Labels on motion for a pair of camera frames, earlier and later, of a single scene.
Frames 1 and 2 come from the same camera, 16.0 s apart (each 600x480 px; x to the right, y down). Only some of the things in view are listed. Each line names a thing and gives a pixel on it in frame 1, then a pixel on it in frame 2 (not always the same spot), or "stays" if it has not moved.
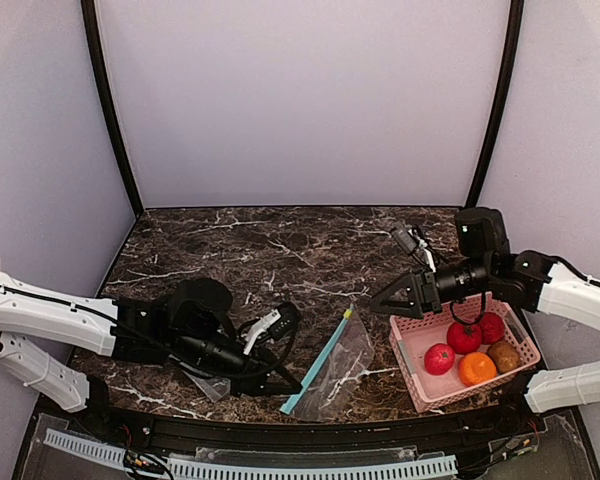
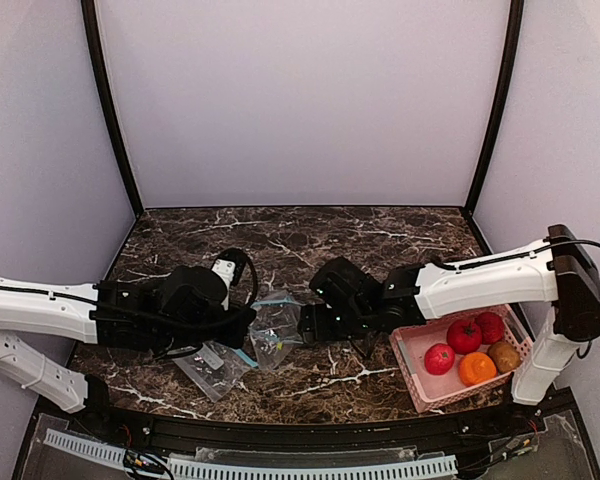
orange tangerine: (477, 367) stays
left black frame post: (95, 41) stays
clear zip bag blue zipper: (333, 385) → (275, 330)
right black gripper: (425, 292) → (312, 326)
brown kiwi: (505, 355) stays
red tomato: (464, 338) stays
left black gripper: (259, 368) → (241, 327)
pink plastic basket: (411, 337) stays
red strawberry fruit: (492, 327) stays
